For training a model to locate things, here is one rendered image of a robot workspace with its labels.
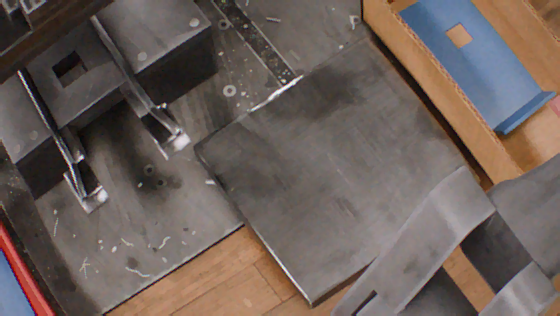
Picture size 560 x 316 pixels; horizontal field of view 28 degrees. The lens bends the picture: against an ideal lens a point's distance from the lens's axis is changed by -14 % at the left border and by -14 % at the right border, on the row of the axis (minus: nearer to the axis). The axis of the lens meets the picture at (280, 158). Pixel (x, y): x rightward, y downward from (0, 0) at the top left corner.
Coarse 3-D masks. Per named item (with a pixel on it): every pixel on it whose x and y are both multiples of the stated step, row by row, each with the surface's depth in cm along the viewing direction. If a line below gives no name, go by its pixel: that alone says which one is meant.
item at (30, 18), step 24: (0, 0) 82; (24, 0) 77; (48, 0) 77; (72, 0) 79; (96, 0) 84; (0, 24) 82; (24, 24) 81; (48, 24) 82; (72, 24) 84; (0, 48) 81; (24, 48) 82; (0, 72) 82
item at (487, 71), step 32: (448, 0) 107; (416, 32) 105; (480, 32) 105; (448, 64) 104; (480, 64) 104; (512, 64) 104; (480, 96) 103; (512, 96) 103; (544, 96) 100; (512, 128) 99
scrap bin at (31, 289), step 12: (0, 228) 95; (0, 240) 100; (12, 240) 99; (12, 252) 94; (12, 264) 99; (24, 264) 95; (24, 276) 99; (24, 288) 98; (36, 288) 92; (36, 300) 98; (36, 312) 97; (48, 312) 92
